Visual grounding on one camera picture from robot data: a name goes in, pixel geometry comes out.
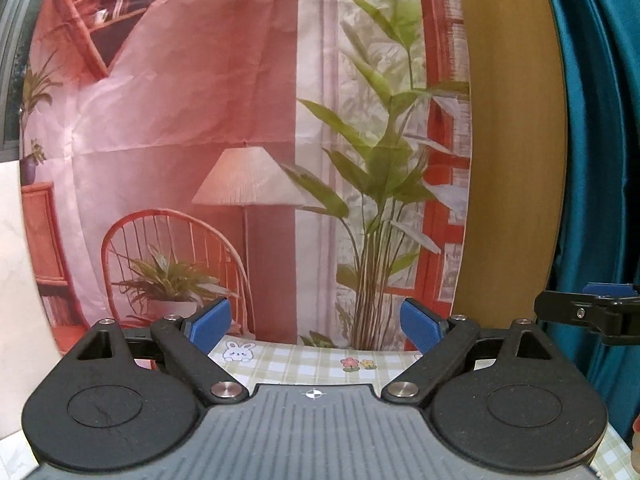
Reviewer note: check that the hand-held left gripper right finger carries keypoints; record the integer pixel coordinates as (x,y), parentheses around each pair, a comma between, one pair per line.
(420,329)

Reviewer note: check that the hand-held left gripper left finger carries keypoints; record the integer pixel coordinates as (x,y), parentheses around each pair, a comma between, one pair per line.
(212,324)

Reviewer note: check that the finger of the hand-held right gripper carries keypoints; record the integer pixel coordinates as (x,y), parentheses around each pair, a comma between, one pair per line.
(590,312)

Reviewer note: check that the green checked bunny tablecloth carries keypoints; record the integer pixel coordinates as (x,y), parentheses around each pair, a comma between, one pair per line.
(310,362)

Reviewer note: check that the teal curtain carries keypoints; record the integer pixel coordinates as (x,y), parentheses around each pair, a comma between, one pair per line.
(600,160)

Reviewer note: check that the printed room scene backdrop cloth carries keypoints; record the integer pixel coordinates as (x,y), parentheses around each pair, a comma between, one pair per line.
(200,135)

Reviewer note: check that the yellow wooden board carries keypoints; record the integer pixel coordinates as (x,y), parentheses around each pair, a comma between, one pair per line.
(510,135)

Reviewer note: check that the grey window frame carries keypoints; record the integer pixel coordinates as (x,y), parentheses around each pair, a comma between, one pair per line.
(15,60)

